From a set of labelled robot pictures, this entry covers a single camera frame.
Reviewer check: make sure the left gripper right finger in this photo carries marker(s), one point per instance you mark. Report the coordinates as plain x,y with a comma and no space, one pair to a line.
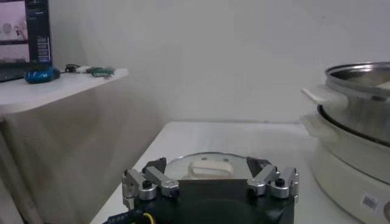
262,182

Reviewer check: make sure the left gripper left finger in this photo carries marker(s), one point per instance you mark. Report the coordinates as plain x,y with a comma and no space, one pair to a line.
166,185

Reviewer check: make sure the stainless steel steamer basket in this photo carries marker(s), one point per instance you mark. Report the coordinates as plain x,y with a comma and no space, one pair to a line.
356,115

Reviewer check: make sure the cream electric pot base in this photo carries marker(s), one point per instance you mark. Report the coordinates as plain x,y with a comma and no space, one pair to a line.
344,176

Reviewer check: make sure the green circuit board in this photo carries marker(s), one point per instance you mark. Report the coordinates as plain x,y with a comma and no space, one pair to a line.
102,71

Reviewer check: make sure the small white device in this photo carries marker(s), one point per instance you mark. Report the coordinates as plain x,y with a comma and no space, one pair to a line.
83,69

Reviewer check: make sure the white side table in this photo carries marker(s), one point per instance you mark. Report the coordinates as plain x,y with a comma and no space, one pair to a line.
55,91

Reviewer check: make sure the blue computer mouse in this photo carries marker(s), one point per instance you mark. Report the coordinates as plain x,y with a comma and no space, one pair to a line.
42,75

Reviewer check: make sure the black laptop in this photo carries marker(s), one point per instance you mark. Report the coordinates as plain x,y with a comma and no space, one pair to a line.
38,30

